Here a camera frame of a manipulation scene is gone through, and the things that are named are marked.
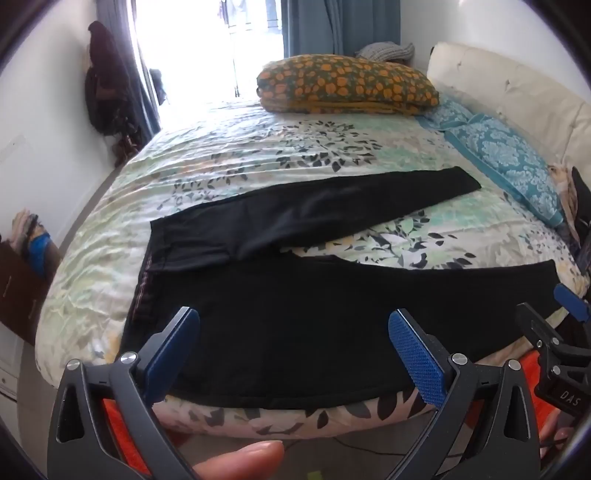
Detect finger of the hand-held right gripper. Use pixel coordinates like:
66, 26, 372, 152
553, 283, 591, 325
514, 302, 563, 352

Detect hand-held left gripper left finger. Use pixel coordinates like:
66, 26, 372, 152
47, 305, 201, 480

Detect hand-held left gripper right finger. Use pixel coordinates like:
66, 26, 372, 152
388, 308, 542, 480

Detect black pants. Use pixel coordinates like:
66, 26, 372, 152
121, 166, 561, 409

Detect person's left hand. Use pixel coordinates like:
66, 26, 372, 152
191, 440, 286, 480

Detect orange rug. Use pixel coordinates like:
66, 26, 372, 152
99, 350, 557, 469

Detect black cloth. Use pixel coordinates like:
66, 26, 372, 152
570, 166, 591, 261

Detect beige patterned cloth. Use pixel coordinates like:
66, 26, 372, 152
547, 163, 583, 243

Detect large teal damask pillow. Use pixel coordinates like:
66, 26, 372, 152
444, 113, 567, 228

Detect brown wooden cabinet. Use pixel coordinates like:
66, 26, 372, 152
0, 240, 62, 348

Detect pile of clothes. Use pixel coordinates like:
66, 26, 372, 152
11, 209, 52, 274

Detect cream padded headboard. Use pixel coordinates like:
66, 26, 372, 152
427, 41, 591, 172

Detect small teal damask pillow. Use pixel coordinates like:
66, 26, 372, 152
414, 99, 474, 134

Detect bed with floral leaf sheet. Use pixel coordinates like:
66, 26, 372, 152
34, 98, 591, 440

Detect dark blurry object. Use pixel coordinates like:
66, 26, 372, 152
149, 68, 167, 105

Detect dark hanging clothes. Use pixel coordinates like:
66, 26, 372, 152
84, 21, 140, 158

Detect folded orange floral blanket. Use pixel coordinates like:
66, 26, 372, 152
256, 54, 440, 114

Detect dark curtain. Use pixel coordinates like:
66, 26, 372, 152
116, 0, 163, 136

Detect grey knitted cushion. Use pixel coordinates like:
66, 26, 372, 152
355, 41, 415, 62

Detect sliding glass door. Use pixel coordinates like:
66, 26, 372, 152
128, 0, 285, 126

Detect blue curtain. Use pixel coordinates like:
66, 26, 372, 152
281, 0, 400, 59

